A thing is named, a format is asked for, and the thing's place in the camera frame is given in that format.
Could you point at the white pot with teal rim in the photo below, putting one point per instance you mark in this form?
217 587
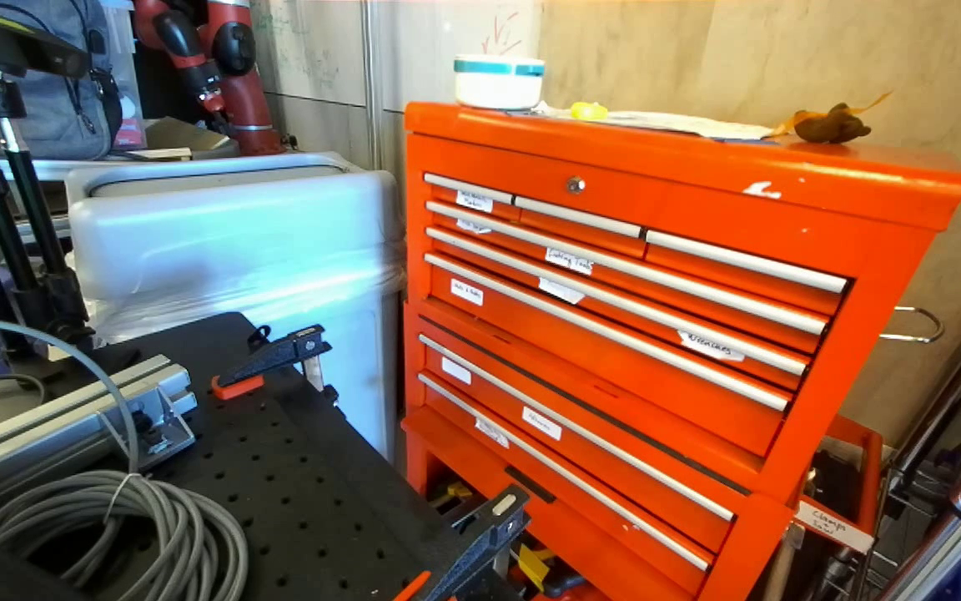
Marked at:
499 85

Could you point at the orange metal tool cabinet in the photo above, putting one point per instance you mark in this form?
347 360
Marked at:
817 220

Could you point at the brown turtle plush toy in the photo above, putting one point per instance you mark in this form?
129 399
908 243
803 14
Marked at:
830 124

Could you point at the small yellow object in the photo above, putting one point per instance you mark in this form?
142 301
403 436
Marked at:
589 111

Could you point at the translucent white plastic bin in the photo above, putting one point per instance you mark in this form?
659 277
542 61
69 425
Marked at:
224 243

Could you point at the yellow hand tool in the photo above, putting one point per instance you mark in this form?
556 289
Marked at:
533 566

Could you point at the white paper sheet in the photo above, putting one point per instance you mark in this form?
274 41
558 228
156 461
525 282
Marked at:
693 124

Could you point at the red and black robot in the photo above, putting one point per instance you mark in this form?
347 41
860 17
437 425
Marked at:
239 102

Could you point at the grey fabric bag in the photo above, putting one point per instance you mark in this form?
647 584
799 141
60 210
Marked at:
58 102

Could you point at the aluminium extrusion rail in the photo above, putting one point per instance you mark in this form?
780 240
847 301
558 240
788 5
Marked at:
47 420

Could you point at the black camera tripod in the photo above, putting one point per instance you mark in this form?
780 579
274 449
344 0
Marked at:
24 220

